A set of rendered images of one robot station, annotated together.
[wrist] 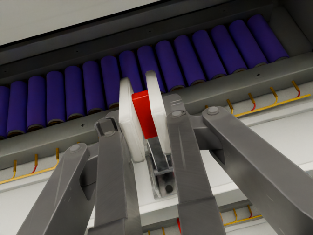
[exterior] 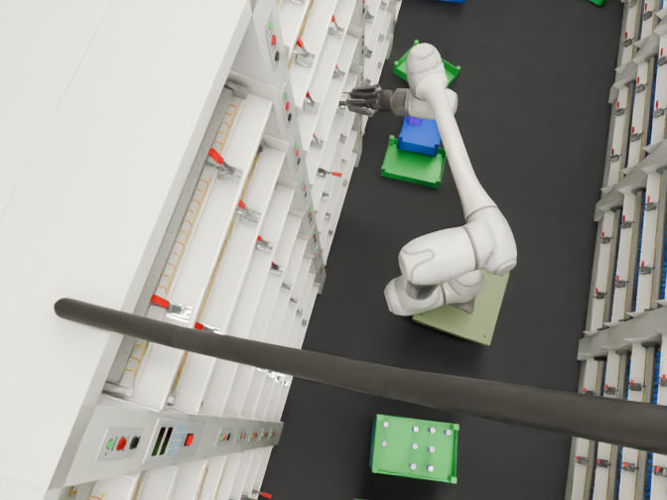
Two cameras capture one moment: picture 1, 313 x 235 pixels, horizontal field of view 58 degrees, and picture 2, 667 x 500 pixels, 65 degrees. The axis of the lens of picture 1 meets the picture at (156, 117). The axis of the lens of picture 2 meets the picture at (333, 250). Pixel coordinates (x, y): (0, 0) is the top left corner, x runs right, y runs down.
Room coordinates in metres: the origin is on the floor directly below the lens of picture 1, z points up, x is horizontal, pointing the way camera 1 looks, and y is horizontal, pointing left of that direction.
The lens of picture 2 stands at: (-0.15, 1.09, 2.42)
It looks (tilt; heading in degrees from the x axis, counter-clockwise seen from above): 71 degrees down; 289
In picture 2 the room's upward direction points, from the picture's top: 7 degrees counter-clockwise
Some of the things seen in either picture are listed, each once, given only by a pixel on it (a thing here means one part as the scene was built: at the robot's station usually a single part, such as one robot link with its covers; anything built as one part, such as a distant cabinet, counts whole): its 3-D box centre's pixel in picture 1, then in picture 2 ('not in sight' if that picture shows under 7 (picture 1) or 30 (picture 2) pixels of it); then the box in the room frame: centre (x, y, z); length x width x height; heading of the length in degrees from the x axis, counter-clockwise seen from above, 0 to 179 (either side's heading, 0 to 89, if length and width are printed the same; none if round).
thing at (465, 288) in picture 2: not in sight; (461, 279); (-0.44, 0.44, 0.41); 0.18 x 0.16 x 0.22; 28
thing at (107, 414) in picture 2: not in sight; (203, 426); (0.27, 1.18, 0.91); 0.20 x 0.09 x 1.81; 178
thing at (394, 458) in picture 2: not in sight; (414, 447); (-0.38, 1.10, 0.36); 0.30 x 0.20 x 0.08; 6
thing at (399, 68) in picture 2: not in sight; (426, 69); (-0.13, -0.81, 0.04); 0.30 x 0.20 x 0.08; 153
